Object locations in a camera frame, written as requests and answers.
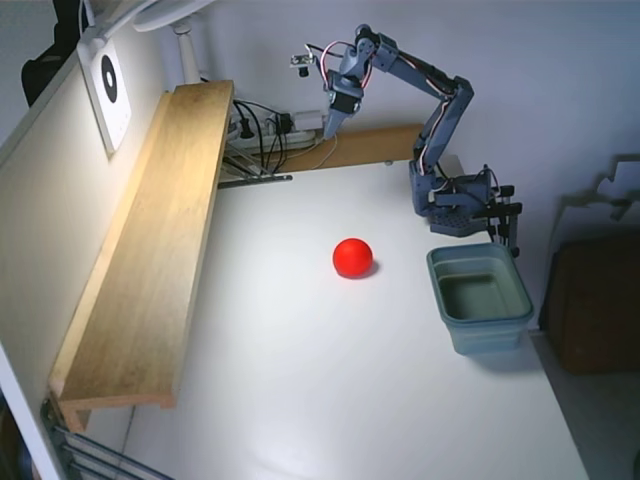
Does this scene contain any white desk lamp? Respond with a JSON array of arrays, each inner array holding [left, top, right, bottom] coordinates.
[[133, 0, 217, 84]]

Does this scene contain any black table clamp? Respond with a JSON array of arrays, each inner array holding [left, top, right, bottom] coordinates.
[[482, 184, 524, 259]]

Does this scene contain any small wrist camera board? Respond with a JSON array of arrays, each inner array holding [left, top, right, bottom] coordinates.
[[290, 51, 319, 79]]

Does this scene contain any wooden ledge board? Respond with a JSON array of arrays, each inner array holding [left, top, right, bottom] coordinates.
[[279, 124, 426, 174]]

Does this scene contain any long wooden shelf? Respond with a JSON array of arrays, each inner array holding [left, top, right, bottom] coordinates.
[[48, 79, 236, 434]]

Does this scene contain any grey plastic container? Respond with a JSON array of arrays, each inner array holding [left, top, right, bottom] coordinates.
[[425, 243, 535, 357]]

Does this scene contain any blue-grey gripper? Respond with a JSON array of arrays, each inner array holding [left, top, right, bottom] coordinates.
[[323, 43, 375, 141]]

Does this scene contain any metal shelf bracket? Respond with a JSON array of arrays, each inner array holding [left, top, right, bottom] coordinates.
[[217, 154, 294, 190]]

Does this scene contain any grey metal frame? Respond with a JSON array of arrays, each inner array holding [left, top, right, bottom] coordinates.
[[39, 399, 176, 480]]

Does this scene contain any white cable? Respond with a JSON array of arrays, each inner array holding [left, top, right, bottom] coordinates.
[[312, 127, 340, 170]]

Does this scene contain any red ball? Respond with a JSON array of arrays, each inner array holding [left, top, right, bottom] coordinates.
[[332, 237, 374, 280]]

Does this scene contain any white box with black circle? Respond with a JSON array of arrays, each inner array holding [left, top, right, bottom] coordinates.
[[77, 37, 134, 160]]

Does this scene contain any white power strip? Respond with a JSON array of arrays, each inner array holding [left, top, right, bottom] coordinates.
[[227, 112, 321, 151]]

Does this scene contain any brown cabinet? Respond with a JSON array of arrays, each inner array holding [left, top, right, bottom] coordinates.
[[542, 239, 640, 374]]

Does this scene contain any white power adapter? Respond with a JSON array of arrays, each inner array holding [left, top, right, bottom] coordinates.
[[292, 110, 326, 129]]

